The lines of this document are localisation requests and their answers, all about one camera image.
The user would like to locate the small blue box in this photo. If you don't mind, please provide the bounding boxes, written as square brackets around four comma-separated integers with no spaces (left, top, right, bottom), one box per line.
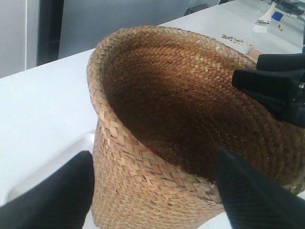
[272,11,283,21]

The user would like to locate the brown woven straw basket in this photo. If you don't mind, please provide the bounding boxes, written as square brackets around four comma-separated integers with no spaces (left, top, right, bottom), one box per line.
[87,26,305,229]

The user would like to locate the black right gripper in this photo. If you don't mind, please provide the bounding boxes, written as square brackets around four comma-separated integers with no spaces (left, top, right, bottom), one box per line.
[232,44,305,128]

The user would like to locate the white bristle paint brush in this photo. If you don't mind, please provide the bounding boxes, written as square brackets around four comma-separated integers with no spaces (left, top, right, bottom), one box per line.
[253,1,276,33]

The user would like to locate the white rectangular plastic tray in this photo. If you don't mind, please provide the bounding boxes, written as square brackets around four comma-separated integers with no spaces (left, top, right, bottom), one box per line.
[0,133,94,229]

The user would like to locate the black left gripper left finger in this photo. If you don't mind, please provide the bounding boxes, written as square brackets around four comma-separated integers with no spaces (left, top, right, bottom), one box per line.
[0,151,94,229]

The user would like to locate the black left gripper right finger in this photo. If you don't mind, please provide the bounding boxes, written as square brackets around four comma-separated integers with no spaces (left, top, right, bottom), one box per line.
[216,147,305,229]

